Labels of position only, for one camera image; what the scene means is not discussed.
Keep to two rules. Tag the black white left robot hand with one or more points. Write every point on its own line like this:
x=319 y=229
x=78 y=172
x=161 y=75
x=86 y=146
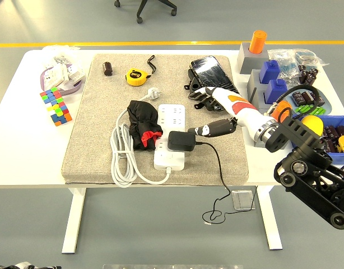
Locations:
x=26 y=266

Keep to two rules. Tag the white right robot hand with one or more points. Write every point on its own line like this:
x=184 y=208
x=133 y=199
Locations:
x=245 y=112

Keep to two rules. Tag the dark brown capacitor cylinder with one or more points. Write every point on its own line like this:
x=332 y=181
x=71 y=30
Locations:
x=107 y=69

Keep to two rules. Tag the orange cylinder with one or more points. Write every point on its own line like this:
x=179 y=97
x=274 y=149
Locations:
x=282 y=107
x=258 y=42

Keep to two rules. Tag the clear bag of resistors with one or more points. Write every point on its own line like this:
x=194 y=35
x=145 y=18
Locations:
x=284 y=67

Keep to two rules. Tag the black capacitor group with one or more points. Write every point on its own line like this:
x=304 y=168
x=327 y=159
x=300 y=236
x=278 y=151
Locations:
x=303 y=98

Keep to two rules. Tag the black phone holder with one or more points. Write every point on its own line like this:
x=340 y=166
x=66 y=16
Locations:
x=192 y=79

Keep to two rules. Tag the white table leg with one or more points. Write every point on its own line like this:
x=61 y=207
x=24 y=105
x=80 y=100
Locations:
x=74 y=224
x=270 y=224

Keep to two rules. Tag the green connector pile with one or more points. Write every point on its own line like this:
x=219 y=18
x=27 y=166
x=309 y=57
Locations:
x=312 y=110

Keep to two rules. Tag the yellow lemon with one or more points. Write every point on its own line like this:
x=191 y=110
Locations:
x=312 y=122

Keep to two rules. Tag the black capacitor cluster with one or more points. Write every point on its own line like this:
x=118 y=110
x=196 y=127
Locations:
x=307 y=75

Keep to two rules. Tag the clear bag of blue parts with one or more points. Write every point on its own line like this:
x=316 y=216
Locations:
x=306 y=57

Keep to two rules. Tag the light blue tray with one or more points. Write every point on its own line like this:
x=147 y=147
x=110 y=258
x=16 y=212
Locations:
x=327 y=107

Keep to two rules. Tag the silver floor plate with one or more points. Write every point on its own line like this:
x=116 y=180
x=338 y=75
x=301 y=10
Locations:
x=243 y=200

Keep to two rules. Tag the dark capacitor pile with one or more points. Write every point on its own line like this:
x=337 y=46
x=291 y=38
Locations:
x=333 y=134

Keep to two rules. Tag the blue plastic bin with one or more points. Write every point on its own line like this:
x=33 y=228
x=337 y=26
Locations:
x=337 y=157

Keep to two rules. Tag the black cloth with red trim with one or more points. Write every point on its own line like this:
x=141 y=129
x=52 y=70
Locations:
x=141 y=117

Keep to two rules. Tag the grey-brown mat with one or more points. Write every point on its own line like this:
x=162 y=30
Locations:
x=104 y=126

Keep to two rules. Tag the black office chair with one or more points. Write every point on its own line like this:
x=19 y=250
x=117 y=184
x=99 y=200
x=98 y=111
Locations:
x=141 y=8

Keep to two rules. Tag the colourful cube puzzle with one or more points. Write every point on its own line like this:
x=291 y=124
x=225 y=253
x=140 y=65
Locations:
x=55 y=106

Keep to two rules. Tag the clear plastic bag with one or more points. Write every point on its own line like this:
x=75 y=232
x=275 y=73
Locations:
x=60 y=53

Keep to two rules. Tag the white wall socket plate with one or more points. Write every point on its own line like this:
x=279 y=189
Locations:
x=75 y=74
x=54 y=77

